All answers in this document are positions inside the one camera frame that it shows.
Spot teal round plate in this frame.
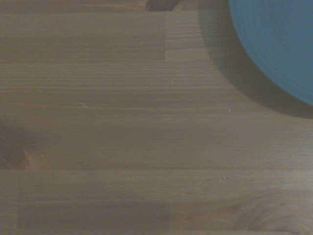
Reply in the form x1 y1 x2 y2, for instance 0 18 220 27
228 0 313 106

